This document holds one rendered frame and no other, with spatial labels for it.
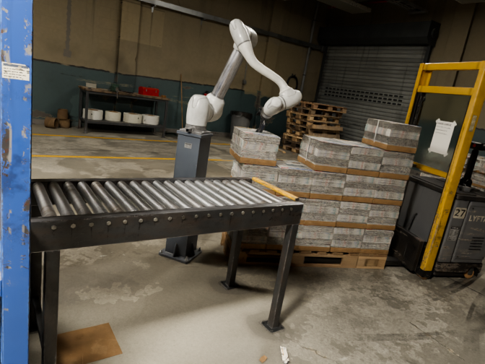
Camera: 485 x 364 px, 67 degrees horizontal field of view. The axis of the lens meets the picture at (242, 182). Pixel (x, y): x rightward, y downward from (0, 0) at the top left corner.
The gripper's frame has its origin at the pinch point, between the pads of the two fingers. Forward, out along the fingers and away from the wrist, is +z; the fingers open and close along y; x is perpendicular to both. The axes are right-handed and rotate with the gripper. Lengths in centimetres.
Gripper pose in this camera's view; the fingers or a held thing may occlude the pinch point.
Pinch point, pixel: (258, 123)
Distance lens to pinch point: 289.6
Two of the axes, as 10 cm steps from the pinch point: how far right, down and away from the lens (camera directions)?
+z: -2.7, 1.9, 9.4
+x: 9.6, 0.9, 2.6
